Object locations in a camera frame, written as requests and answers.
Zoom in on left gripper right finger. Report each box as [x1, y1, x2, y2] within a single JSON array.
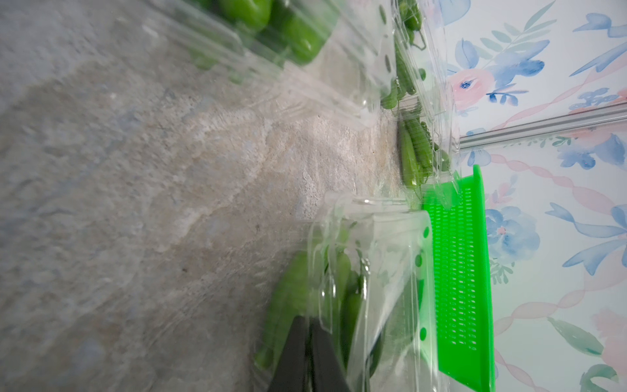
[[308, 318, 350, 392]]

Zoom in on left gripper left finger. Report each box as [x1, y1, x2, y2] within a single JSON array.
[[267, 315, 310, 392]]

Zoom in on clear pepper container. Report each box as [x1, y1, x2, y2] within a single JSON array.
[[396, 108, 460, 204], [252, 194, 449, 391], [380, 1, 453, 114], [143, 1, 396, 127]]

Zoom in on bright green plastic basket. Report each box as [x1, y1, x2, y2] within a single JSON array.
[[423, 165, 496, 391]]

